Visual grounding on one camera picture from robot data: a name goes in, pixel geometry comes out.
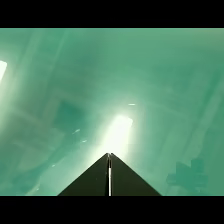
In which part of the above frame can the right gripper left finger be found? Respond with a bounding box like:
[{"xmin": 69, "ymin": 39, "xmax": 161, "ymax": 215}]
[{"xmin": 57, "ymin": 152, "xmax": 110, "ymax": 197}]

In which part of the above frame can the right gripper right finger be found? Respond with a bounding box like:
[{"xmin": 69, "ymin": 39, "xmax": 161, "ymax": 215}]
[{"xmin": 109, "ymin": 152, "xmax": 162, "ymax": 197}]

